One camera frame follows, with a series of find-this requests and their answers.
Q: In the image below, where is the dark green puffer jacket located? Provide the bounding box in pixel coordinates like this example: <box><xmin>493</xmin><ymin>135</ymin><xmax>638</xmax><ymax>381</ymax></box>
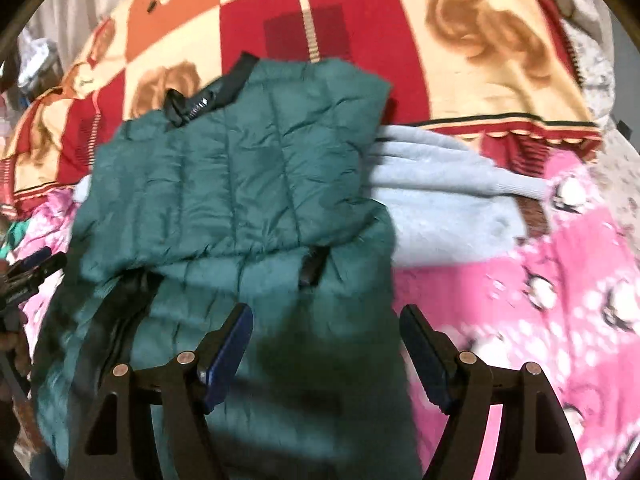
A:
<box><xmin>32</xmin><ymin>56</ymin><xmax>421</xmax><ymax>479</ymax></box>

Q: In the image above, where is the person left hand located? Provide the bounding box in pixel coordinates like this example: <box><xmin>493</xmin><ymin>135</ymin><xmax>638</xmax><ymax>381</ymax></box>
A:
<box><xmin>0</xmin><ymin>259</ymin><xmax>32</xmax><ymax>403</ymax></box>

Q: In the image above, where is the pink penguin bed sheet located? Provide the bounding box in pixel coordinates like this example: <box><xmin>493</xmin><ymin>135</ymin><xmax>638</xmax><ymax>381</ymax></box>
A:
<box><xmin>8</xmin><ymin>148</ymin><xmax>640</xmax><ymax>480</ymax></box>

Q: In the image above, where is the grey folded sweatshirt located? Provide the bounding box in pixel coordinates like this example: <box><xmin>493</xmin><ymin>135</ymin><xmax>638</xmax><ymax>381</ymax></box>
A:
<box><xmin>71</xmin><ymin>123</ymin><xmax>554</xmax><ymax>269</ymax></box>

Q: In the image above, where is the grey white patterned cloth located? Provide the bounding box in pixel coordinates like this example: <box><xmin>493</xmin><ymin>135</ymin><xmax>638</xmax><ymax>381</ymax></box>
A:
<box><xmin>552</xmin><ymin>0</ymin><xmax>639</xmax><ymax>252</ymax></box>

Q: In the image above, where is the red orange rose blanket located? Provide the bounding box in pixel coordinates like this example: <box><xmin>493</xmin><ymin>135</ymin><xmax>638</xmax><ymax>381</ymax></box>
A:
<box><xmin>1</xmin><ymin>0</ymin><xmax>601</xmax><ymax>218</ymax></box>

